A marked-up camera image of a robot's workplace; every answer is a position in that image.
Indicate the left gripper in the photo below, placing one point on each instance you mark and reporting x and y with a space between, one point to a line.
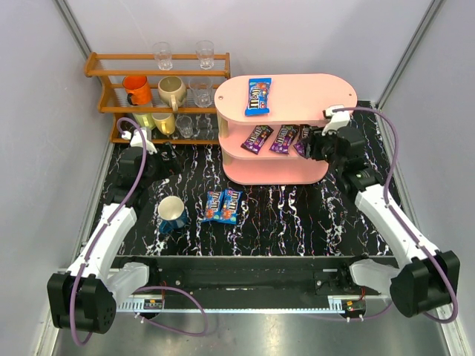
163 162

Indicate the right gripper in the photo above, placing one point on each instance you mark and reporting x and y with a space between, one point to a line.
317 144

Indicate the purple candy bag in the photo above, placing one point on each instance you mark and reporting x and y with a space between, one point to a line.
257 138
284 139
300 146

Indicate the blue candy bag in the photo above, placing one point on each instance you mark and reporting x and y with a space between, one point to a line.
258 96
229 209
213 203

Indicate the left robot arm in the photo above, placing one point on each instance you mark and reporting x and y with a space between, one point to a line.
86 296

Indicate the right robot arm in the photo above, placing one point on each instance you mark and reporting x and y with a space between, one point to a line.
424 278

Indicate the pink three-tier shelf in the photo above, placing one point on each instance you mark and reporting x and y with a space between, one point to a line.
293 99

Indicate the clear glass bottom shelf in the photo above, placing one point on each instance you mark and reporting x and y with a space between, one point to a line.
184 125

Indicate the clear glass shelf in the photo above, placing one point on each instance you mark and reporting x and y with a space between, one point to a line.
184 125
201 90

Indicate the clear glass middle shelf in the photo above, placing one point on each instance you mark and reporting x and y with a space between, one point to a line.
201 90

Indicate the yellow mug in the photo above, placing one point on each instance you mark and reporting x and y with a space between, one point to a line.
164 122

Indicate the light green mug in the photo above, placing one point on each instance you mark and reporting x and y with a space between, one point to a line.
145 120

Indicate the blue mug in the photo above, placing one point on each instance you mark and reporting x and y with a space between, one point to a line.
172 213

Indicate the orange wooden cup rack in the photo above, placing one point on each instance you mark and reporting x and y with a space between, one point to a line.
112 68

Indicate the orange mug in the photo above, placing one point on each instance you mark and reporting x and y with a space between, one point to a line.
138 90

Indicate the beige mug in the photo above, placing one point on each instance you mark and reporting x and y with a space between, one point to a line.
172 91

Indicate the clear glass top left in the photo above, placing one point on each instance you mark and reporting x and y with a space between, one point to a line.
163 55

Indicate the clear glass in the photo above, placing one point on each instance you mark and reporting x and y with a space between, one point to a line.
163 55
204 50

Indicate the clear glass top right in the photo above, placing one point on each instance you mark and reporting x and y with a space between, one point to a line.
204 50

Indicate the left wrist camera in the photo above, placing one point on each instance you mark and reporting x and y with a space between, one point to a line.
138 137

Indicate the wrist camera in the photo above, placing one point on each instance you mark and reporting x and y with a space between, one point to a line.
138 137
337 116

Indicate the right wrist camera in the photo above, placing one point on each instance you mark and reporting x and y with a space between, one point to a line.
337 116

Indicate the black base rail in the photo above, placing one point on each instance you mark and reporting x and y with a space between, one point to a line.
313 274

